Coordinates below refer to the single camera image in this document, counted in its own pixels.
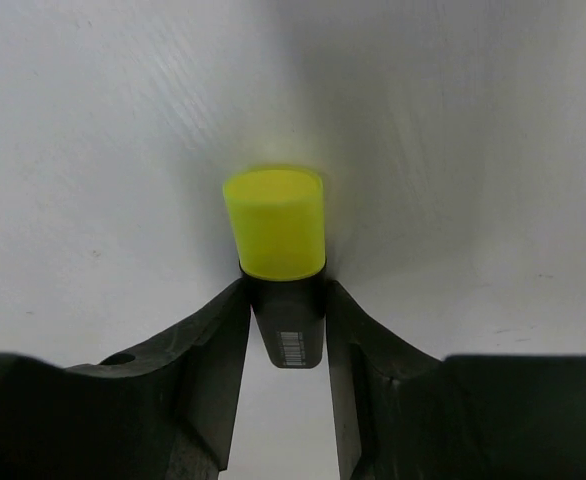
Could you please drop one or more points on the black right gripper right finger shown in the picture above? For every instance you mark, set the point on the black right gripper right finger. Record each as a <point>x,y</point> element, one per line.
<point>402,414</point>

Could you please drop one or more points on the yellow black highlighter marker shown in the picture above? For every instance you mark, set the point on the yellow black highlighter marker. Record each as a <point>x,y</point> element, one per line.
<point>277,219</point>

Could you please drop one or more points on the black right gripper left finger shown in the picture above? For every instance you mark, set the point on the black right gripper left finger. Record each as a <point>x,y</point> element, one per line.
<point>162,409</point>

